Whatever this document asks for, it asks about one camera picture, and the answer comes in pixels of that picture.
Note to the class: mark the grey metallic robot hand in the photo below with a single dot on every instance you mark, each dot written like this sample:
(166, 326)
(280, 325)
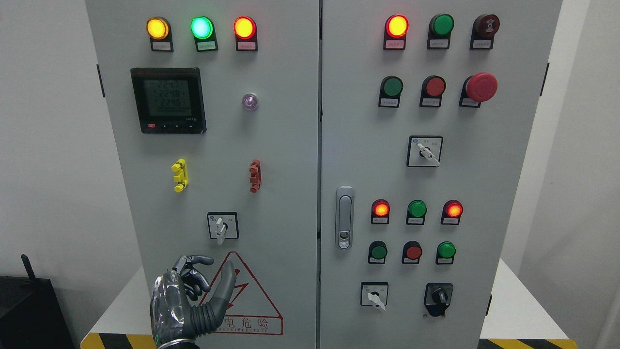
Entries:
(175, 323)

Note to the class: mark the white rotary selector switch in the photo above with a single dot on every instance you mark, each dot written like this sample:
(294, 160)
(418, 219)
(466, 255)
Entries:
(424, 151)
(223, 226)
(374, 294)

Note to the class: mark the yellow indicator light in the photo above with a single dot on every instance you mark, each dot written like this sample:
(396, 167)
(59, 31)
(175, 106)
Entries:
(160, 34)

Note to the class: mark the green lit indicator light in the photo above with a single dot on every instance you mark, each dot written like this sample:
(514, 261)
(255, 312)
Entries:
(204, 34)

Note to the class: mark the red electric hazard warning sticker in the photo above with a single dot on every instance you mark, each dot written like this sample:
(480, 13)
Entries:
(250, 311)

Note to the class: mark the black box with antenna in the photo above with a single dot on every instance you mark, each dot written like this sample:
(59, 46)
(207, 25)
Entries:
(30, 315)

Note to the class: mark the yellow plastic clip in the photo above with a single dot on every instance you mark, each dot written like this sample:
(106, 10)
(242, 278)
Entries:
(180, 175)

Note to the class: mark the red plastic clip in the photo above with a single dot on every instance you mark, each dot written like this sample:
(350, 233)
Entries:
(255, 178)

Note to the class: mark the green push button lower left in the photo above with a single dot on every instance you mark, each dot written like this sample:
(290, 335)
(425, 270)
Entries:
(377, 252)

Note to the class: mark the green push button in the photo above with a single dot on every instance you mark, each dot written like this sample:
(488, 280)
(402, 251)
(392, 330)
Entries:
(377, 252)
(390, 92)
(445, 253)

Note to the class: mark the grey left cabinet door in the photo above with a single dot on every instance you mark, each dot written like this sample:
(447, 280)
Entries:
(278, 224)

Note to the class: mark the grey cabinet door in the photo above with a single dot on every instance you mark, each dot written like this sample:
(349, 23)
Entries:
(365, 147)
(278, 224)

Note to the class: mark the black digital power meter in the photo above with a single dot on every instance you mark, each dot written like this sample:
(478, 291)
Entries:
(169, 100)

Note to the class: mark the red lit indicator middle left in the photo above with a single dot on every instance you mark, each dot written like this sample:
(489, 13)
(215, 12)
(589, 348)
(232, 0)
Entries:
(380, 212)

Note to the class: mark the small clear purple lamp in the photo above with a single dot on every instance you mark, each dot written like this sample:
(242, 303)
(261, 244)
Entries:
(250, 101)

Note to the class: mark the red push button lower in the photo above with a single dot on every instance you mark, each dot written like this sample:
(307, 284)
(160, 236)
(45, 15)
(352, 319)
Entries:
(411, 253)

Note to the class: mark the red push button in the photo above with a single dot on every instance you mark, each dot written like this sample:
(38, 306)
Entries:
(411, 253)
(432, 91)

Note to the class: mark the green indicator middle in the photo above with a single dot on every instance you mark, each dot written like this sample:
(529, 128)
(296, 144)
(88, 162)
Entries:
(416, 212)

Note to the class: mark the green push button lower right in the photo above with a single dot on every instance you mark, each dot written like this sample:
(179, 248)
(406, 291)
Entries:
(445, 253)

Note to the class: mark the red lit indicator middle right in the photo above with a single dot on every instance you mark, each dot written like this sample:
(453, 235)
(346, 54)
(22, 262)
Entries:
(451, 213)

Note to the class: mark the red lit indicator light left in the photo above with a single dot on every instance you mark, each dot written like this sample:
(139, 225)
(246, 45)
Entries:
(245, 30)

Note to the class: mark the green push button upper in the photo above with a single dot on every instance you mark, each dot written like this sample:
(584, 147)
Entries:
(390, 92)

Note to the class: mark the grey right cabinet door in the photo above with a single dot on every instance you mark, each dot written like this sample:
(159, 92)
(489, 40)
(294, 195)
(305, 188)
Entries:
(365, 147)

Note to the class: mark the red push button upper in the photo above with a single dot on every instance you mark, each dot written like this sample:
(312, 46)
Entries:
(432, 91)

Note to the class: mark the white platform with hazard stripes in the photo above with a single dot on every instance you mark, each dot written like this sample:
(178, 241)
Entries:
(515, 318)

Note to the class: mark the red lit indicator top right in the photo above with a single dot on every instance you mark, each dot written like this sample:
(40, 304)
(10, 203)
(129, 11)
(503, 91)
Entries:
(396, 28)

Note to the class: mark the red emergency stop mushroom button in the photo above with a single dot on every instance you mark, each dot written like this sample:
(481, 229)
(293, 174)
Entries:
(478, 88)

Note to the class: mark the green indicator top right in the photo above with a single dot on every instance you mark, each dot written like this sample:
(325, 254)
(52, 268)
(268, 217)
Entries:
(439, 31)

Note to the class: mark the dark red buzzer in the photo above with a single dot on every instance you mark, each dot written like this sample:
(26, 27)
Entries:
(484, 30)

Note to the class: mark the silver door lock handle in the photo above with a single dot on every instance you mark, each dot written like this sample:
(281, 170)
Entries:
(344, 216)

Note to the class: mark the black rotary selector switch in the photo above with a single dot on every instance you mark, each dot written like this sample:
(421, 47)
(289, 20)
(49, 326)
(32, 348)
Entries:
(437, 298)

